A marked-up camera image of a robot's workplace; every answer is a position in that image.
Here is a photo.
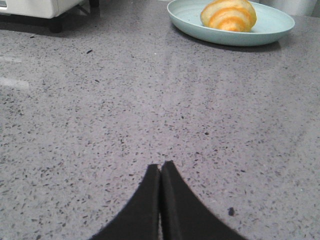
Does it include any striped croissant bread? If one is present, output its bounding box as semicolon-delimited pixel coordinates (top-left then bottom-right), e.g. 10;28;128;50
200;0;257;33

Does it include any light green plate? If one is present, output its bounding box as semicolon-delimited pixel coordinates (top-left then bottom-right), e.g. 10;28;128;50
167;0;295;47

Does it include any white toaster oven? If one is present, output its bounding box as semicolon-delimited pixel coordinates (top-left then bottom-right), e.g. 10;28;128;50
0;0;100;34

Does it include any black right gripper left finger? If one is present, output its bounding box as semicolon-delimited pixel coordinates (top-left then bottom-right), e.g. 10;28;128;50
92;164;161;240

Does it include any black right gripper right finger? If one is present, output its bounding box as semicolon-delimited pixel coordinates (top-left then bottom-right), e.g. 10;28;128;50
161;161;244;240

